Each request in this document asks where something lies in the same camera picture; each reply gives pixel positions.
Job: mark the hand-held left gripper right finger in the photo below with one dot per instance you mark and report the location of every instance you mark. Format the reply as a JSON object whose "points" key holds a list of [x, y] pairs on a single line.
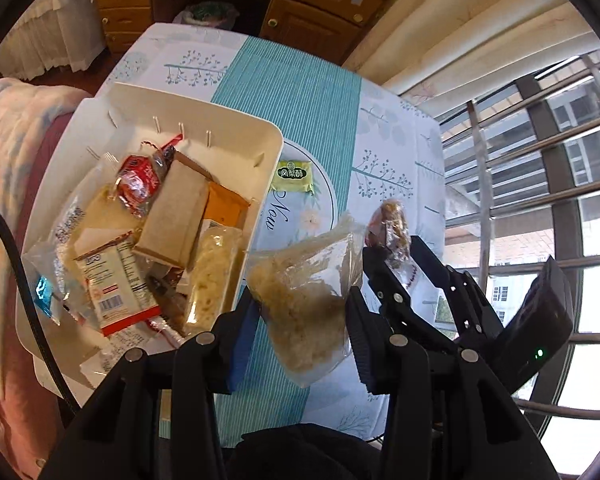
{"points": [[362, 355]]}

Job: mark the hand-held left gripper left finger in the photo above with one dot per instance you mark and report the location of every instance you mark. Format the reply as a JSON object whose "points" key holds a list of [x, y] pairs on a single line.
{"points": [[242, 350]]}

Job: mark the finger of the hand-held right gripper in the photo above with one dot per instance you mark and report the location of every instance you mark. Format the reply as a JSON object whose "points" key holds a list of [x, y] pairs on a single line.
{"points": [[455, 295], [385, 295]]}

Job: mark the brown nut snack clear wrapper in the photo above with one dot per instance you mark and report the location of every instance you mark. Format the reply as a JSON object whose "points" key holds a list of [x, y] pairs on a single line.
{"points": [[395, 225]]}

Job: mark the square puffed rice cake packet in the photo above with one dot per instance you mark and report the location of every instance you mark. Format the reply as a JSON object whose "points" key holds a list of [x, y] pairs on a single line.
{"points": [[305, 300]]}

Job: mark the oblong puffed rice cake packet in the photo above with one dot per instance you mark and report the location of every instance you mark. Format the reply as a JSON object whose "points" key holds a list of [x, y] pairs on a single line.
{"points": [[212, 275]]}

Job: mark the clear packet brown pastry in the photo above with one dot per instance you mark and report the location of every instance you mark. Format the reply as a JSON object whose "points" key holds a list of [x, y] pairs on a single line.
{"points": [[166, 292]]}

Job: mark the red-edged dark bar packet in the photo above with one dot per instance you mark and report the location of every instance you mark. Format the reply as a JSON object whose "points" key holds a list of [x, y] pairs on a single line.
{"points": [[115, 280]]}

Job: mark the orange snack packet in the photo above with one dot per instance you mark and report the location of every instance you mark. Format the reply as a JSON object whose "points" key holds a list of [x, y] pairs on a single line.
{"points": [[225, 205]]}

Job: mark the brown kraft paper packet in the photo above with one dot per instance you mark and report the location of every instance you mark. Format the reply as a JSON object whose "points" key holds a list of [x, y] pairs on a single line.
{"points": [[172, 220]]}

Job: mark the cream cake clear packet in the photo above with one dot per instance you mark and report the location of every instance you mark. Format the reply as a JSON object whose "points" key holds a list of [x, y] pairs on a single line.
{"points": [[102, 215]]}

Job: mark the red round candy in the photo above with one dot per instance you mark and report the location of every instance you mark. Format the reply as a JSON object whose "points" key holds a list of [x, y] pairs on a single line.
{"points": [[137, 182]]}

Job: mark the blue foil packet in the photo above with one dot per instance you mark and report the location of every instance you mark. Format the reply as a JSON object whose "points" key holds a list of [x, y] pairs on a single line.
{"points": [[42, 292]]}

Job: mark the white plastic bin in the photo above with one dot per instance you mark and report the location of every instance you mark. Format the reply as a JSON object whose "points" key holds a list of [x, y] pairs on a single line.
{"points": [[230, 140]]}

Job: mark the steel window grille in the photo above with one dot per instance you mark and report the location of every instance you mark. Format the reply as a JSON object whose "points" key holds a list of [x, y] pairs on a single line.
{"points": [[482, 170]]}

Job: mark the green cake packet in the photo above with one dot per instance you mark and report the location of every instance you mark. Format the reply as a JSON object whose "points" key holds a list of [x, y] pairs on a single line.
{"points": [[296, 176]]}

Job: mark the teal tree print tablecloth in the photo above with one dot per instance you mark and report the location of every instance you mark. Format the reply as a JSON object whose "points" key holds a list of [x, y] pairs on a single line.
{"points": [[300, 90]]}

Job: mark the white curtain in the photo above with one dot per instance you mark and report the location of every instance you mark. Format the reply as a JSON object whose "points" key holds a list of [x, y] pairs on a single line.
{"points": [[480, 25]]}

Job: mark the pastel patterned blanket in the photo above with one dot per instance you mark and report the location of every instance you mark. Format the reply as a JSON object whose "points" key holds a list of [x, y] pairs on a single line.
{"points": [[10, 160]]}

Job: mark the white lace bed cover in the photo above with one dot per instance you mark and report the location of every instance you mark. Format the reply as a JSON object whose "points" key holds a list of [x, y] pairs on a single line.
{"points": [[50, 30]]}

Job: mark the window frame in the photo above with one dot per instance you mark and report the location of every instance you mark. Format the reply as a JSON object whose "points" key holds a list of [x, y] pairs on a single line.
{"points": [[562, 210]]}

